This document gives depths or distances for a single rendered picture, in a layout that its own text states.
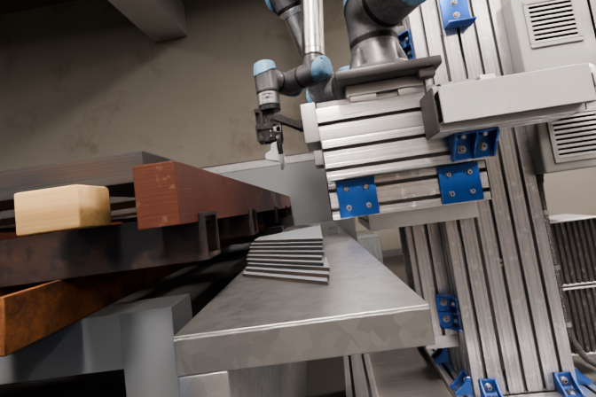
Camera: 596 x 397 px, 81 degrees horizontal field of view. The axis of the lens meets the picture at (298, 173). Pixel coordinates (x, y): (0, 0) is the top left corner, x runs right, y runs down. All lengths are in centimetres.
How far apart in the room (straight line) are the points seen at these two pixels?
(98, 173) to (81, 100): 539
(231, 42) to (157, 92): 123
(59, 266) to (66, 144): 535
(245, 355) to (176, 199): 15
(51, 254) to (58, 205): 10
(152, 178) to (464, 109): 55
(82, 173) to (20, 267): 13
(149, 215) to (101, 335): 18
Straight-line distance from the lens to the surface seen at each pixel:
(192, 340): 31
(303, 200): 194
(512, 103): 75
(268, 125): 112
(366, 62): 84
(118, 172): 40
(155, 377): 47
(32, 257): 48
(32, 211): 39
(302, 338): 30
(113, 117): 546
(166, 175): 35
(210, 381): 32
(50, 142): 594
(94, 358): 50
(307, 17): 128
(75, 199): 37
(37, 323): 44
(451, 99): 71
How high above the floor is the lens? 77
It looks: 5 degrees up
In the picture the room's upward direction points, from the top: 8 degrees counter-clockwise
